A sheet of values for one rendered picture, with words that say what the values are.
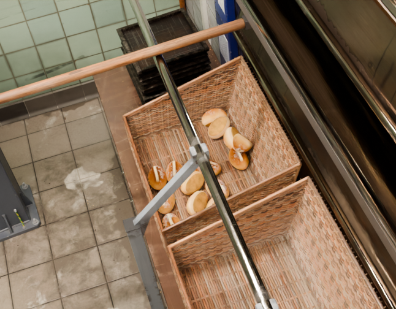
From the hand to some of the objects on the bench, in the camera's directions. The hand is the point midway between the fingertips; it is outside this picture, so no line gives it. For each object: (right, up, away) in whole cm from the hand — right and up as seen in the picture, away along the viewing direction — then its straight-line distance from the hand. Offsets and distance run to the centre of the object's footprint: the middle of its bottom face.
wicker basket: (+79, -18, +53) cm, 96 cm away
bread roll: (+80, +4, +69) cm, 106 cm away
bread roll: (+60, -20, +53) cm, 82 cm away
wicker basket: (+97, -60, +14) cm, 115 cm away
